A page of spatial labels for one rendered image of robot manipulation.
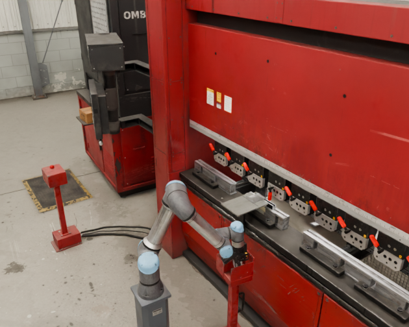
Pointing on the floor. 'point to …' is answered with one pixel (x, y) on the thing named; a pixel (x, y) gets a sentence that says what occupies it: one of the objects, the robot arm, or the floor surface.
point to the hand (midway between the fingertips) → (236, 270)
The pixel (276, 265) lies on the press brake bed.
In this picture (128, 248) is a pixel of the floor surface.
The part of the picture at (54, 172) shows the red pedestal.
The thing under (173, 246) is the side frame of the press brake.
